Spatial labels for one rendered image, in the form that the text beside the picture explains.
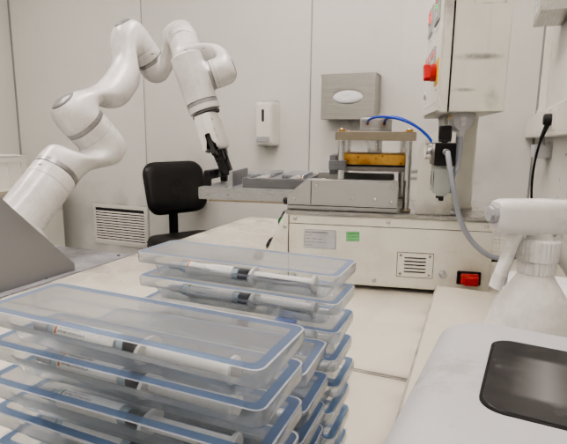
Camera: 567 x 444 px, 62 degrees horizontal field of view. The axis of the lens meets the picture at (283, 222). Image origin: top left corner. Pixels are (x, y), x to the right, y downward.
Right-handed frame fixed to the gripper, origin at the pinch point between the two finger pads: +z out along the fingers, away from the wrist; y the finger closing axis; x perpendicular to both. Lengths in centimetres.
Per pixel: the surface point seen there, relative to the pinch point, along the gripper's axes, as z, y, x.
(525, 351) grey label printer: 21, 94, 45
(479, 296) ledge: 41, 30, 50
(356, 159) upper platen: 9.0, 10.3, 34.4
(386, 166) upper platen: 12.7, 10.0, 40.6
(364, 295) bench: 38, 21, 28
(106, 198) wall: -18, -192, -157
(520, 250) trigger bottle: 19, 81, 48
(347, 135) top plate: 3.0, 13.6, 34.4
